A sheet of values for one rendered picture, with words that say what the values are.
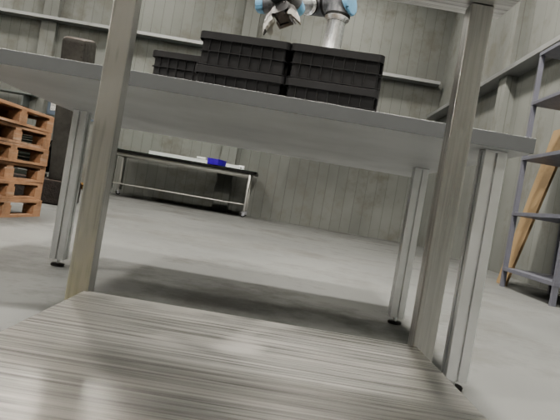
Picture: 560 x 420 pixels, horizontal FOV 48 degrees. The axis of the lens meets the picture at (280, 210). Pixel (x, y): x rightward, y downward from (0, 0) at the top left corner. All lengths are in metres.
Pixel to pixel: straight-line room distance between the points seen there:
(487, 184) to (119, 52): 1.05
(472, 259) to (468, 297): 0.10
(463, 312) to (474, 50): 0.84
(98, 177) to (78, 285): 0.19
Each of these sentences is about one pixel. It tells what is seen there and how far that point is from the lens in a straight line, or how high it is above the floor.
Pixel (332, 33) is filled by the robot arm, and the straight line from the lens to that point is 3.01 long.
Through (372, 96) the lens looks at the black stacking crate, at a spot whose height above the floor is 0.80.
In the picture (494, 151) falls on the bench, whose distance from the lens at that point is 1.78.
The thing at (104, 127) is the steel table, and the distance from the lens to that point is 1.11.
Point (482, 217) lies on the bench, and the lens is 1.77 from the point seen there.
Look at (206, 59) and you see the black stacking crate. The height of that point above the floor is 0.84.
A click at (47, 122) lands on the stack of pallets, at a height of 0.71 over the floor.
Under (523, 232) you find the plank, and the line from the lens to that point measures 6.27.
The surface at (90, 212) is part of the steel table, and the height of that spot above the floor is 0.36.
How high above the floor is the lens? 0.43
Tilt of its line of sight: 1 degrees down
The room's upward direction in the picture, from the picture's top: 10 degrees clockwise
